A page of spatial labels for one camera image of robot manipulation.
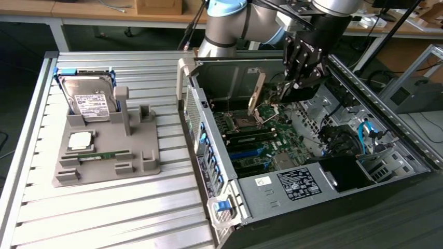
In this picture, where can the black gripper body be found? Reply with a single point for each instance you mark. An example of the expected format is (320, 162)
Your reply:
(324, 31)

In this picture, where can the graphics card with fan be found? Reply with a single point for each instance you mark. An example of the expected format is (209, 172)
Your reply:
(256, 90)

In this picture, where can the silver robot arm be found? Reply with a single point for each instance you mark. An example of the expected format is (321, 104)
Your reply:
(224, 26)

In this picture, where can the white box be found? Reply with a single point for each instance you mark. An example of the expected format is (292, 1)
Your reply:
(375, 23)

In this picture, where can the black monitor with stand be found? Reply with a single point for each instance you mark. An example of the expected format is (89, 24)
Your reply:
(387, 16)

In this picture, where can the black stand pole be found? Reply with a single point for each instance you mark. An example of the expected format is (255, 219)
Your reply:
(391, 33)

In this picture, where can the silver socket cover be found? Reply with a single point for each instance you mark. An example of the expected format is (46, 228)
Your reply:
(271, 114)

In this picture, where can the green motherboard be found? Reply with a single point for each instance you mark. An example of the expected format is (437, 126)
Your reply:
(287, 135)

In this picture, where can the brown cardboard piece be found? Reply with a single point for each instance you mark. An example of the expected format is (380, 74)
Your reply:
(432, 13)

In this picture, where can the grey computer tower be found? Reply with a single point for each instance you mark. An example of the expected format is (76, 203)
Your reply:
(415, 96)

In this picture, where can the black RAM stick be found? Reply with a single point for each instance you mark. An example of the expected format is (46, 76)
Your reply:
(251, 139)

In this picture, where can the silver chipset heatsink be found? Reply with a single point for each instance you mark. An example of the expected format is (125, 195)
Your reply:
(283, 159)

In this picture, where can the cardboard box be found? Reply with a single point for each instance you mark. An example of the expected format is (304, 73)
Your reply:
(157, 6)

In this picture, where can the grey metal disk bay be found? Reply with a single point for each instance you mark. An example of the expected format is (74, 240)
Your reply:
(380, 168)

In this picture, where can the grey power supply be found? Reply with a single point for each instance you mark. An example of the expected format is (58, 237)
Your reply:
(263, 197)

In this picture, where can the blue case latch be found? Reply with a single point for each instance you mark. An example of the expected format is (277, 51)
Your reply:
(221, 206)

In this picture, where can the silver hard disk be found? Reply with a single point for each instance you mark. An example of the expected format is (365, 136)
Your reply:
(85, 90)

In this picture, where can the black open PC case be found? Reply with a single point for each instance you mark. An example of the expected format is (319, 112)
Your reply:
(345, 228)

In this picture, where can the blue disk carrier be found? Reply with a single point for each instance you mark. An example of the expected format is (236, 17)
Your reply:
(69, 71)

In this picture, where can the green RAM stick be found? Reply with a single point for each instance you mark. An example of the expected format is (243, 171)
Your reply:
(100, 155)

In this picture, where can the grey parts rack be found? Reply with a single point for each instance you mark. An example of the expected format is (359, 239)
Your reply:
(102, 166)

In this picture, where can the silver CPU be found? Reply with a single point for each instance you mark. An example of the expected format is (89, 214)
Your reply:
(80, 141)

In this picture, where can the long wooden desk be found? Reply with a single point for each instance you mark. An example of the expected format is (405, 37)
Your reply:
(26, 7)

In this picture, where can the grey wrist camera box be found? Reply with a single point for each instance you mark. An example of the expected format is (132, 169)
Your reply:
(288, 24)

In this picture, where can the aluminium profile frame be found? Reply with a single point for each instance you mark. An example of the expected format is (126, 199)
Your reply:
(436, 48)

